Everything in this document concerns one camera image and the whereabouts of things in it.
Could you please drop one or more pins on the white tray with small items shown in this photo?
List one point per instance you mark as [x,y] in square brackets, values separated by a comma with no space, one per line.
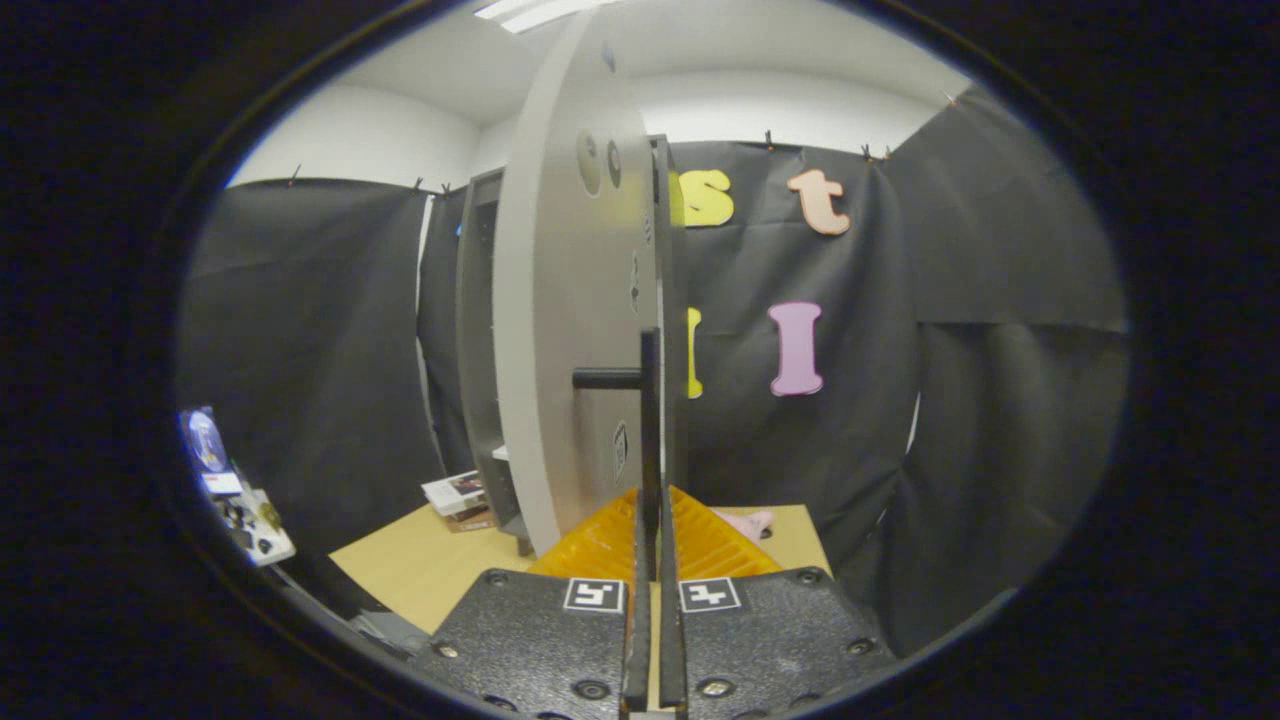
[250,520]

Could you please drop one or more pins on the stack of books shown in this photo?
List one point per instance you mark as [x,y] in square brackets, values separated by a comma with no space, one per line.
[458,493]

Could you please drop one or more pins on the grey shoe cabinet door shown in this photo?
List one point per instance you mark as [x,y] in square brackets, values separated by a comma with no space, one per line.
[560,350]

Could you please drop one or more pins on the pink and green plush toy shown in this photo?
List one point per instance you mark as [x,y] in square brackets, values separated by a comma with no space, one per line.
[748,522]

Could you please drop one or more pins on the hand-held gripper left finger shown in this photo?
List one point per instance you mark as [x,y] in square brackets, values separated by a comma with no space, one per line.
[638,650]

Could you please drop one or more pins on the blue printed card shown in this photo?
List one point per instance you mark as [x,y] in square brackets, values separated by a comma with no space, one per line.
[205,440]

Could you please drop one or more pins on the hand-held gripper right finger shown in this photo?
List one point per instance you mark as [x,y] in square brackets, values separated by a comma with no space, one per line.
[671,650]

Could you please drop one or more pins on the black backdrop cloth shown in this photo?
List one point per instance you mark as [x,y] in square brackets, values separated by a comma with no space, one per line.
[1000,250]

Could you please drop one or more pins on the large ceiling light panel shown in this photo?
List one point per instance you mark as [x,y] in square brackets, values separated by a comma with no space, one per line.
[540,12]

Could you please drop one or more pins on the row of black cloth clips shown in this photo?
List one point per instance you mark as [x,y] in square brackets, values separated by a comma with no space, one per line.
[768,139]

